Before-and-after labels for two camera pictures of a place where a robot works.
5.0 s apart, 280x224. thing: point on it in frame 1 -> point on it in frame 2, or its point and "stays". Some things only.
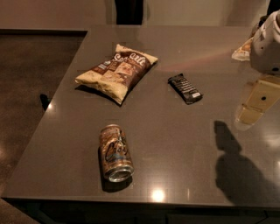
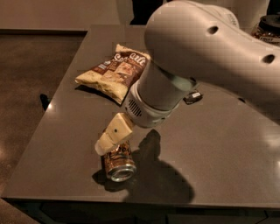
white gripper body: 266,51 -> 144,113
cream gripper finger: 263,94 -> 118,129
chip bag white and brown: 115,78 stays
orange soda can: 117,163 stays
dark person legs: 129,12 -> 143,10
